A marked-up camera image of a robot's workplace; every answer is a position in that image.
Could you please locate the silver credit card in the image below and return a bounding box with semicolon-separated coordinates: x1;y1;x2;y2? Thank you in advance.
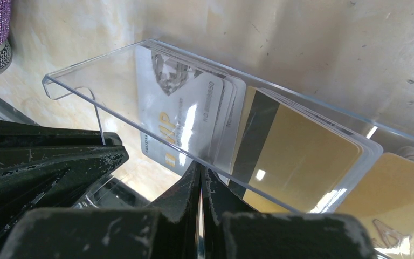
135;46;246;175

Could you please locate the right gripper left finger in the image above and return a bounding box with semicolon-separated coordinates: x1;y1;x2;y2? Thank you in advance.
0;162;201;258

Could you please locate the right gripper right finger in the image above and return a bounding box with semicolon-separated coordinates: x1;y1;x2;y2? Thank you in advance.
203;168;377;258

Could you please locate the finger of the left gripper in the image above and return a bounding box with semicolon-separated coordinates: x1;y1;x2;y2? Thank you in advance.
0;145;129;248
0;120;122;147

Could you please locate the clear plastic card box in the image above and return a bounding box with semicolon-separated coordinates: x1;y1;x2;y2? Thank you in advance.
42;40;414;258

